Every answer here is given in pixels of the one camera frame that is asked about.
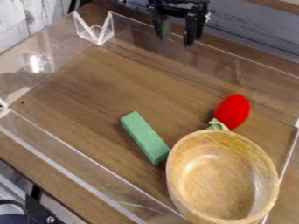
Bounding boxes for clear acrylic tray walls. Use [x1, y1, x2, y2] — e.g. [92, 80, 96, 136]
[0, 10, 299, 224]

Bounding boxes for black cable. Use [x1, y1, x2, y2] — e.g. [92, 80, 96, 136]
[0, 199, 27, 224]

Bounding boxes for green rectangular block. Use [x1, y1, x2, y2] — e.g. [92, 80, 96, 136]
[120, 111, 171, 165]

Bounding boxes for red plush strawberry toy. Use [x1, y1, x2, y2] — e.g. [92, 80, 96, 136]
[207, 94, 251, 130]

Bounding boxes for clear acrylic corner bracket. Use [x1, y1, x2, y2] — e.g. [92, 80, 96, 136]
[72, 11, 115, 46]

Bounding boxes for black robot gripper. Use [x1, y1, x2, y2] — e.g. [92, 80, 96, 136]
[148, 0, 211, 46]

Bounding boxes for black metal table clamp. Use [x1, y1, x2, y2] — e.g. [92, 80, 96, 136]
[26, 195, 66, 224]

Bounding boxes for wooden bowl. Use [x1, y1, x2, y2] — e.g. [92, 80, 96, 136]
[166, 129, 279, 224]

